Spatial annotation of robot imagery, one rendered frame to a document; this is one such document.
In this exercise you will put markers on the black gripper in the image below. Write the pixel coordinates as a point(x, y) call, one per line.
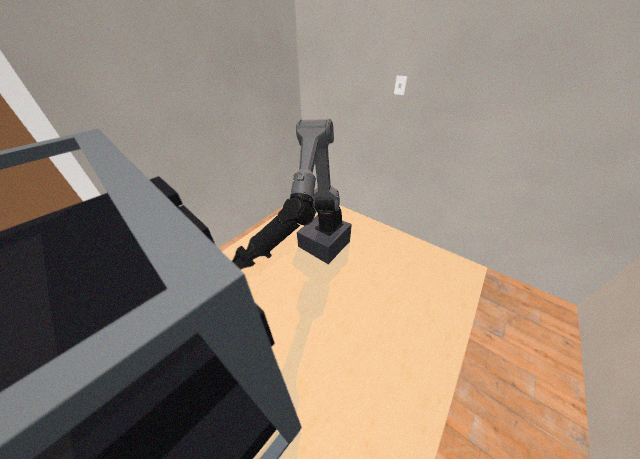
point(259, 245)

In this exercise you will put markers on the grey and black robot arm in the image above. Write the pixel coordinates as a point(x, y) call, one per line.
point(315, 136)

